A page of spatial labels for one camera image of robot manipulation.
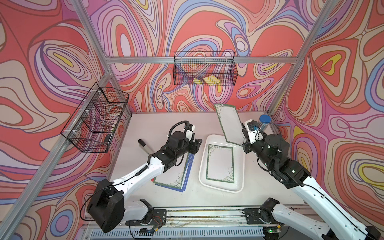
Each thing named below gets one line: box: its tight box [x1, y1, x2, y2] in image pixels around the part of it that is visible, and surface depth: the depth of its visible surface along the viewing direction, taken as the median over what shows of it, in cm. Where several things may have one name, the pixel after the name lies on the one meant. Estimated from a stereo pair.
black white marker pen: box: [138, 139, 153, 155], surface depth 98 cm
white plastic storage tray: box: [199, 134, 245, 193], surface depth 92 cm
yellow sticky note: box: [203, 75, 221, 85], surface depth 92 cm
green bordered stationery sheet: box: [153, 152, 189, 190], surface depth 88 cm
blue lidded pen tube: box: [259, 114, 272, 132], surface depth 92 cm
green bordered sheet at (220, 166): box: [206, 144, 235, 184], surface depth 93 cm
